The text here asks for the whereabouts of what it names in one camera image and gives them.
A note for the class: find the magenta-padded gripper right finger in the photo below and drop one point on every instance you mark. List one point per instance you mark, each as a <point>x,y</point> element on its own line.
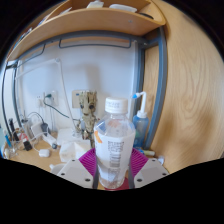
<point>150,171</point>

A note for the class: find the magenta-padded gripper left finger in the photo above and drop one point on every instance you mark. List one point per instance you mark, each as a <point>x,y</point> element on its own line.
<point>75,171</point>

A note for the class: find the clear plastic water bottle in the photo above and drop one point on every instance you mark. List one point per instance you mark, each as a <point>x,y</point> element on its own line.
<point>113,146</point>

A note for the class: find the yellow green tube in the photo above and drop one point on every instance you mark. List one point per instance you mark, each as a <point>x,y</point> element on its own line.
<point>148,152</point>

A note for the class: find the white tissue pack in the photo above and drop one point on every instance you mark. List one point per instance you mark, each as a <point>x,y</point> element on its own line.
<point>73,151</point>

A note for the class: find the white earbuds case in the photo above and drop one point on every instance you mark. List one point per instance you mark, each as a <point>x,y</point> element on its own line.
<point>44,153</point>

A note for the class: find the white power strip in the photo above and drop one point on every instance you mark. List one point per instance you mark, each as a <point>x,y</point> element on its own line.
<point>50,140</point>

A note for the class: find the wooden tree figurine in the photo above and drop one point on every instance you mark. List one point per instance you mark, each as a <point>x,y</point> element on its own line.
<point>88,110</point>

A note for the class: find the blue tube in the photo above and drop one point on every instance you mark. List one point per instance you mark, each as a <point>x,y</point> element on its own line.
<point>7,140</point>

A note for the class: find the white desk lamp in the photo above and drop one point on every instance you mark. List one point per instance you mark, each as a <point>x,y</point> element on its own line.
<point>65,90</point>

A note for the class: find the wooden shelf unit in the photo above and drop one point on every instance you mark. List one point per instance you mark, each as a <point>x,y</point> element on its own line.
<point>93,23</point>

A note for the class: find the grey metal frame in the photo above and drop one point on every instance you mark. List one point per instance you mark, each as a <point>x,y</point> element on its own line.
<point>160,83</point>

